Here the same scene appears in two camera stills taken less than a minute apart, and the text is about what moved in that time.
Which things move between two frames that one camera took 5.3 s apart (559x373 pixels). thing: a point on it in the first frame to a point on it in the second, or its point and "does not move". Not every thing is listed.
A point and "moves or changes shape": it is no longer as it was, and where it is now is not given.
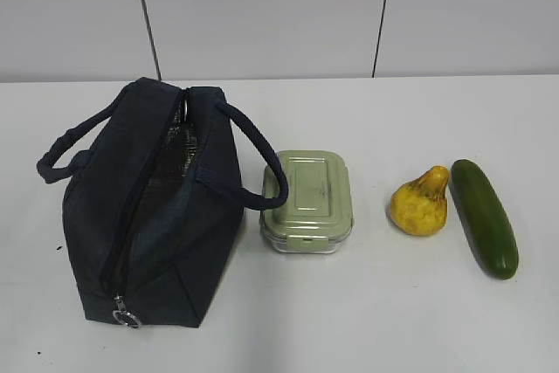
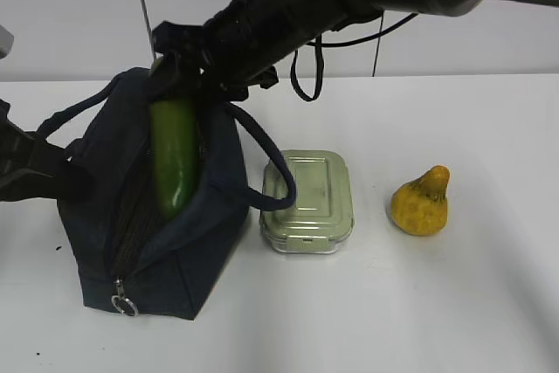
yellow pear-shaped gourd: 419,207 does not move
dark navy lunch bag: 155,181 moves or changes shape
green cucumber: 487,223 to 174,125
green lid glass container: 317,215 does not move
